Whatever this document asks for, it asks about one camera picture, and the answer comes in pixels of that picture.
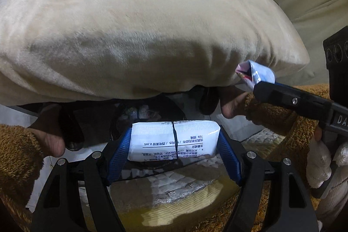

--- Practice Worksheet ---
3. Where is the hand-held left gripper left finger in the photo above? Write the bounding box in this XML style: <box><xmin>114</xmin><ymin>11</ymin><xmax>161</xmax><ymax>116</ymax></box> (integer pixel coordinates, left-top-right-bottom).
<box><xmin>31</xmin><ymin>127</ymin><xmax>136</xmax><ymax>232</ymax></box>

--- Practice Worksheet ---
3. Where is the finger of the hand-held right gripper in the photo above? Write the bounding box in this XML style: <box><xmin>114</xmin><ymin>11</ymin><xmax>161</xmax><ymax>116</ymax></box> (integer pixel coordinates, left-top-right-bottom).
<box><xmin>253</xmin><ymin>82</ymin><xmax>335</xmax><ymax>124</ymax></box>

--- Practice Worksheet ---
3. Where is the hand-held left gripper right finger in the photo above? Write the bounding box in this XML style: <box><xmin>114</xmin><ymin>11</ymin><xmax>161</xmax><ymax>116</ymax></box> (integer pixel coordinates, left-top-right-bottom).
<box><xmin>216</xmin><ymin>129</ymin><xmax>318</xmax><ymax>232</ymax></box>

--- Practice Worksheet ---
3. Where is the small blue foil packet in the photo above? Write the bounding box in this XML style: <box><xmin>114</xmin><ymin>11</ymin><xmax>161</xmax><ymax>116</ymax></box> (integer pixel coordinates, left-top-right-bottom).
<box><xmin>236</xmin><ymin>60</ymin><xmax>276</xmax><ymax>92</ymax></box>

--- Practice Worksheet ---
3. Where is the white wet wipes packet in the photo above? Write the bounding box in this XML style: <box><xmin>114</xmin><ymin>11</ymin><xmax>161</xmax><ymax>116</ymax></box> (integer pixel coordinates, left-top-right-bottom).
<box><xmin>128</xmin><ymin>120</ymin><xmax>221</xmax><ymax>162</ymax></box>

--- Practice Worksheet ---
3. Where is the person's right hand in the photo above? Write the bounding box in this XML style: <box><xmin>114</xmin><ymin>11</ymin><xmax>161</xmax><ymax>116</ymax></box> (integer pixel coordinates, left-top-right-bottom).
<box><xmin>307</xmin><ymin>126</ymin><xmax>348</xmax><ymax>222</ymax></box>

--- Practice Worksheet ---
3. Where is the beige fleece blanket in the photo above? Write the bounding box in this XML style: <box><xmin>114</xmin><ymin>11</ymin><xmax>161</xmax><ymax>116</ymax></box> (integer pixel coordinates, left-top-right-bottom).
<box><xmin>0</xmin><ymin>0</ymin><xmax>310</xmax><ymax>107</ymax></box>

